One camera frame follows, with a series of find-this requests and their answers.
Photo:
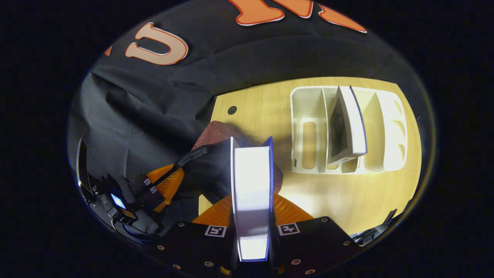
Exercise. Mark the black round desk grommet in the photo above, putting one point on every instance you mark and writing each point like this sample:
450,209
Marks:
232,110

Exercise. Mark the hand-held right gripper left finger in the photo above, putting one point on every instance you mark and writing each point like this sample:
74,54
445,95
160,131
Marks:
193,247

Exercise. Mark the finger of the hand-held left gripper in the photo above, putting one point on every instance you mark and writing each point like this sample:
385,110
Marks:
148,197
141,183

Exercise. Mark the maroon schoolbag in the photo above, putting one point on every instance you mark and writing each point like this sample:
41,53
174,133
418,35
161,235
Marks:
214,133

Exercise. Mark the white plastic bookshelf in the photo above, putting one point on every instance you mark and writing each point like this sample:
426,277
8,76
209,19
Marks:
386,135

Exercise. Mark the blue spine book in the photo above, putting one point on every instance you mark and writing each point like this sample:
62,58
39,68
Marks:
251,185

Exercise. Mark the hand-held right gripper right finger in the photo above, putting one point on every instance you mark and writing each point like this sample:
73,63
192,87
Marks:
312,243

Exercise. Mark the black backdrop cloth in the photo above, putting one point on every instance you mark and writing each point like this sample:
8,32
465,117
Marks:
154,96

